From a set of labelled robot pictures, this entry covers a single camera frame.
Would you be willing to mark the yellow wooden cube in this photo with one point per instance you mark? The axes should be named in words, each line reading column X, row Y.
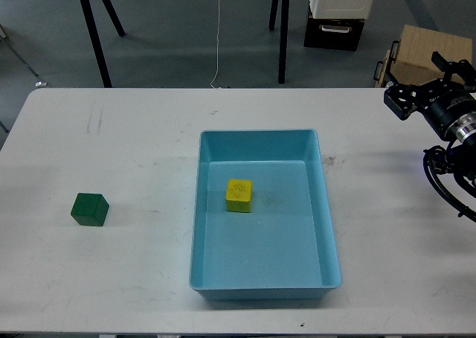
column 238, row 195

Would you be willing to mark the black right table legs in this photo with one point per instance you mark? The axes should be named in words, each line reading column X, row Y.
column 284, row 26

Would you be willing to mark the light blue plastic bin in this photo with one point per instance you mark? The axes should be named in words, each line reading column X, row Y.
column 285, row 247

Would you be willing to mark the green wooden cube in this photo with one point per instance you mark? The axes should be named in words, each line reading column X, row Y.
column 90, row 209

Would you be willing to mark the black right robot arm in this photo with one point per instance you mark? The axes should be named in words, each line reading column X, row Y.
column 457, row 159

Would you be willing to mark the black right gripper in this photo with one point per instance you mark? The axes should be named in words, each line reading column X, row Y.
column 449, row 109

